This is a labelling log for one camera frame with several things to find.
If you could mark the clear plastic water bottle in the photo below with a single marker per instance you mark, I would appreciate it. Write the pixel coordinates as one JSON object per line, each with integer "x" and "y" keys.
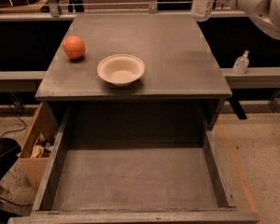
{"x": 201, "y": 9}

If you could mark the grey cabinet with top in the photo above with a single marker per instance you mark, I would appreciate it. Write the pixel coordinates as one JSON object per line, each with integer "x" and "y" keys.
{"x": 137, "y": 56}

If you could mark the open grey top drawer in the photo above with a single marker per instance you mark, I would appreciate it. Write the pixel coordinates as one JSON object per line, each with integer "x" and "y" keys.
{"x": 135, "y": 164}

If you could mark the white paper bowl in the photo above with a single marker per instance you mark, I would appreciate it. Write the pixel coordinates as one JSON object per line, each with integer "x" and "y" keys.
{"x": 120, "y": 69}

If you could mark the orange fruit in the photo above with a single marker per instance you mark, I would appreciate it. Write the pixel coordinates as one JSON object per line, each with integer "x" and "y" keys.
{"x": 74, "y": 47}

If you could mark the cardboard box with scraps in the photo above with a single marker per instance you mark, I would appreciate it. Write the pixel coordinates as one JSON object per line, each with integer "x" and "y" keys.
{"x": 37, "y": 145}

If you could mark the black chair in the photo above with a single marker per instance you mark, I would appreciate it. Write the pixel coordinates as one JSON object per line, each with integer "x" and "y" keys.
{"x": 9, "y": 150}

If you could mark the grey metal rail bench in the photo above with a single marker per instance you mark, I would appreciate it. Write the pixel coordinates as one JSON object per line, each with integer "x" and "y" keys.
{"x": 253, "y": 78}

